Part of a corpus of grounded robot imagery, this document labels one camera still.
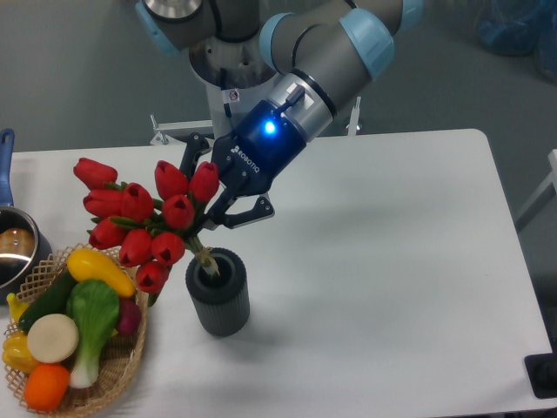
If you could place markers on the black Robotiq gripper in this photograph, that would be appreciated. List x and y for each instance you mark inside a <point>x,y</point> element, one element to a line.
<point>248,158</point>

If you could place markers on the red tulip bouquet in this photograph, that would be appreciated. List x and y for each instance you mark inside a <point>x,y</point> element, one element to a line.
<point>151,234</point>

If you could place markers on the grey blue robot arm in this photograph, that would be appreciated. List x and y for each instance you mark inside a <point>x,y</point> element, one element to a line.
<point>372,26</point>

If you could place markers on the dark grey ribbed vase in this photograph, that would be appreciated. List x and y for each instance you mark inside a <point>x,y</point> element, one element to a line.
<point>222,304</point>

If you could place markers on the yellow squash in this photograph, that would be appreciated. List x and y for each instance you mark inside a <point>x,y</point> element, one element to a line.
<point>87,264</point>

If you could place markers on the red radish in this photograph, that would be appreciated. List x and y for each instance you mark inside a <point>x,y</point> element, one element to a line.
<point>130,317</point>

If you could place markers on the green bok choy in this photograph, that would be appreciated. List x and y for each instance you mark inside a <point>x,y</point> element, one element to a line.
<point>94,307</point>

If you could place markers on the green cucumber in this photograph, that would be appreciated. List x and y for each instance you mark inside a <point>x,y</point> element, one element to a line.
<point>52,300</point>

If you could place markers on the woven wicker basket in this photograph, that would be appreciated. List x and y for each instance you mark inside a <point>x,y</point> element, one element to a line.
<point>119,359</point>

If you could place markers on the beige round bun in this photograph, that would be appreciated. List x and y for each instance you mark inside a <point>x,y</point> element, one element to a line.
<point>53,338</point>

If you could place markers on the yellow banana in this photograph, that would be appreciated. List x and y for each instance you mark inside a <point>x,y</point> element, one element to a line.
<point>16,307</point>

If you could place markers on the yellow bell pepper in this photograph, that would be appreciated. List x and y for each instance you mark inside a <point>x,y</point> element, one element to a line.
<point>17,355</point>

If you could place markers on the orange fruit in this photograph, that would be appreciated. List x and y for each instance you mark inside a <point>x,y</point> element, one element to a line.
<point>46,387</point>

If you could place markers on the blue plastic bag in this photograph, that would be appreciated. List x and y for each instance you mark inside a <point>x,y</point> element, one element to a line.
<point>520,28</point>

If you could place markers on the black box at edge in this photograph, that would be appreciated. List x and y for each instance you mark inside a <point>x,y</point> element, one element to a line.
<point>541,371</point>

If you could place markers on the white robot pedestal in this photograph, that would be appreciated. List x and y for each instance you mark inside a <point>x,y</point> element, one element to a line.
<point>308,70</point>

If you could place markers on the blue handled saucepan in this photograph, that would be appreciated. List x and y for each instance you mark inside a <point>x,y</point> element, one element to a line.
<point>23,246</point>

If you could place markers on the white frame at right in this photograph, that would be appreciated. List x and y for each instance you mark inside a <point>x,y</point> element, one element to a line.
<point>539,198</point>

